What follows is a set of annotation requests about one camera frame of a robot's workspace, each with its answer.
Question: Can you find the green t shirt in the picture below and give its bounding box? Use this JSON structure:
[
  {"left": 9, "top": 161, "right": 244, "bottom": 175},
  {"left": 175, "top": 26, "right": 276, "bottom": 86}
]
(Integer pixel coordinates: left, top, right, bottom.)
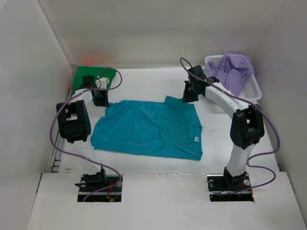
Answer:
[{"left": 71, "top": 66, "right": 118, "bottom": 95}]

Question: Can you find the teal t shirt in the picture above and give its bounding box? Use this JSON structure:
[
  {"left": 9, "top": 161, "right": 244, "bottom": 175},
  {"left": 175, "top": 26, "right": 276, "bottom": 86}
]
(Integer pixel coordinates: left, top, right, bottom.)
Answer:
[{"left": 91, "top": 96, "right": 203, "bottom": 161}]

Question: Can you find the lilac t shirt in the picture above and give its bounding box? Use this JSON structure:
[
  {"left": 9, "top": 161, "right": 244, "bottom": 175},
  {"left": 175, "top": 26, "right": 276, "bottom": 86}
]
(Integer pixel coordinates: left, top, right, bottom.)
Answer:
[{"left": 204, "top": 53, "right": 254, "bottom": 97}]

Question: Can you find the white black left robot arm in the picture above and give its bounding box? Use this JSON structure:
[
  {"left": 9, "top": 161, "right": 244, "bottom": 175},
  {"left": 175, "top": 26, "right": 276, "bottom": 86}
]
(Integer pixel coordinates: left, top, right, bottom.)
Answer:
[{"left": 57, "top": 75, "right": 110, "bottom": 160}]

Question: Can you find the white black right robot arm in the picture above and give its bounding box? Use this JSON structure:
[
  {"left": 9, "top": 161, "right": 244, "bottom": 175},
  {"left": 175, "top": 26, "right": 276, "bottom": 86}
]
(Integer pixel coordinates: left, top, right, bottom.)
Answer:
[{"left": 183, "top": 66, "right": 264, "bottom": 193}]

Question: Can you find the white plastic basket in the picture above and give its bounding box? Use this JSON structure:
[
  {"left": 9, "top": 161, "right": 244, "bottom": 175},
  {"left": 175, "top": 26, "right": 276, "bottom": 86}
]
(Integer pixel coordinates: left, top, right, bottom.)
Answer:
[{"left": 204, "top": 54, "right": 262, "bottom": 102}]

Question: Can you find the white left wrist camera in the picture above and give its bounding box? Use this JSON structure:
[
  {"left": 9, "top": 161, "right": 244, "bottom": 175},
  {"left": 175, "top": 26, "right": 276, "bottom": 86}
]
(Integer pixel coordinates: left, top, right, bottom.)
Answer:
[{"left": 96, "top": 78, "right": 110, "bottom": 89}]

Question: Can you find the aluminium frame rail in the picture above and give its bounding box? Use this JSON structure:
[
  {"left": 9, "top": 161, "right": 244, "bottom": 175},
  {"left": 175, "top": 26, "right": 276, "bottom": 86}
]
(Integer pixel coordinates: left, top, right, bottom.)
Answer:
[{"left": 49, "top": 64, "right": 80, "bottom": 173}]

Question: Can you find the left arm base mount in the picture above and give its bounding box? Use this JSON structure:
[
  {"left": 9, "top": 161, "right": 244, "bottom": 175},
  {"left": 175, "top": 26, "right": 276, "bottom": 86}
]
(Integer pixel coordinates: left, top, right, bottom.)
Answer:
[{"left": 75, "top": 168, "right": 123, "bottom": 203}]

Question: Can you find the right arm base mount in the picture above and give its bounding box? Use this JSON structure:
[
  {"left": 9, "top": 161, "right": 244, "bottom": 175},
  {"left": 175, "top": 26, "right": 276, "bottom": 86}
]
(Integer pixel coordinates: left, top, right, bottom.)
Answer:
[{"left": 207, "top": 173, "right": 254, "bottom": 202}]

